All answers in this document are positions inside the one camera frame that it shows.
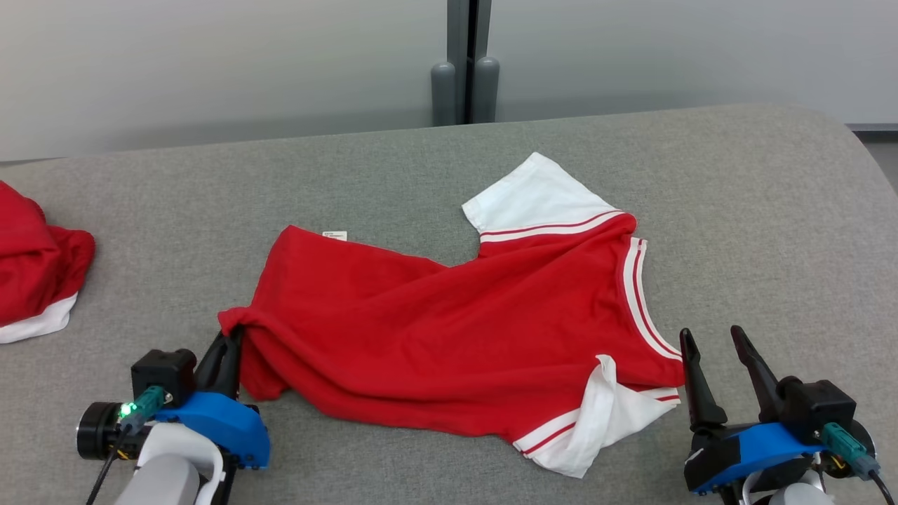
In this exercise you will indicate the grey partition post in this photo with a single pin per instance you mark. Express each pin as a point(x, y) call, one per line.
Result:
point(456, 28)

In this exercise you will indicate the red shirt with white trim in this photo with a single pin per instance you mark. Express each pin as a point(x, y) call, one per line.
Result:
point(456, 337)

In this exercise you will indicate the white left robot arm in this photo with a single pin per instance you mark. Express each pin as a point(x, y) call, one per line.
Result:
point(168, 477)

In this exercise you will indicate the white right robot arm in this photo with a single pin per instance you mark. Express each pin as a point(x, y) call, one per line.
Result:
point(800, 496)

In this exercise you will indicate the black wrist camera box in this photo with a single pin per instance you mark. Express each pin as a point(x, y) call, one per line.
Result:
point(821, 410)
point(165, 372)

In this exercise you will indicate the red shorts with white stripe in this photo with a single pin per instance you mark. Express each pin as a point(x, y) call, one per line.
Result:
point(35, 266)

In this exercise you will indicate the grey fabric padded surface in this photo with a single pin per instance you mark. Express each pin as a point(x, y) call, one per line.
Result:
point(772, 210)

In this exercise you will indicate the grey cylindrical post foot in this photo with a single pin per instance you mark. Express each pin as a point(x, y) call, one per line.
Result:
point(485, 91)
point(443, 98)

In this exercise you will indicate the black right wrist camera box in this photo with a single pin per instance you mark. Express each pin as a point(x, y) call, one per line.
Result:
point(821, 410)

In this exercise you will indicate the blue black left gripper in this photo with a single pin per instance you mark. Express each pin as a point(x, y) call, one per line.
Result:
point(224, 424)

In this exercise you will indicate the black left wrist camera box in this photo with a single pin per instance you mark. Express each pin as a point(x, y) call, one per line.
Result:
point(165, 372)

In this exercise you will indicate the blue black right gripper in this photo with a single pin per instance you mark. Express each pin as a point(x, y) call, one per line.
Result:
point(751, 449)

